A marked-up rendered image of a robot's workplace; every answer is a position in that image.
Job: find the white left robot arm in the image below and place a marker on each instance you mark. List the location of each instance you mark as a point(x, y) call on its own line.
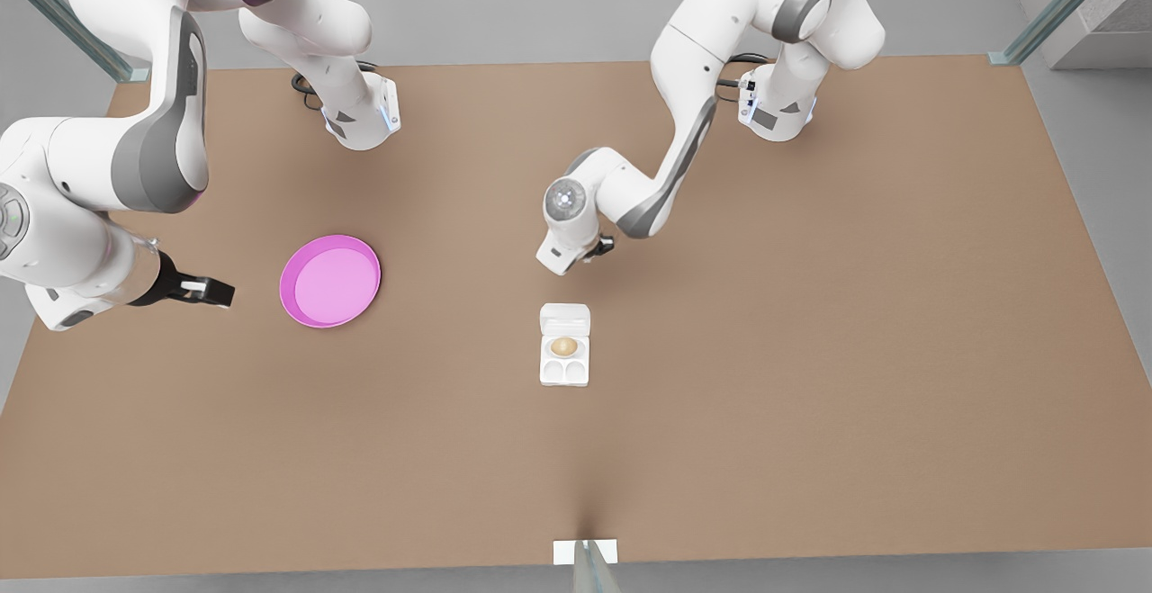
point(697, 53)

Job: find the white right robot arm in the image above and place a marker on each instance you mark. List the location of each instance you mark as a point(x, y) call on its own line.
point(162, 139)

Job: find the brown egg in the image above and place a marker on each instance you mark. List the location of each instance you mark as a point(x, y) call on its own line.
point(564, 346)

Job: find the white egg box base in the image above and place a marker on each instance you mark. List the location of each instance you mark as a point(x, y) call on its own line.
point(564, 368)

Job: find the pink round plate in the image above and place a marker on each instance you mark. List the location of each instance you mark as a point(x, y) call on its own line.
point(331, 283)

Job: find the silver frame post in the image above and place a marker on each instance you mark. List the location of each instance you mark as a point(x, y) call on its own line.
point(587, 561)
point(1062, 4)
point(63, 13)

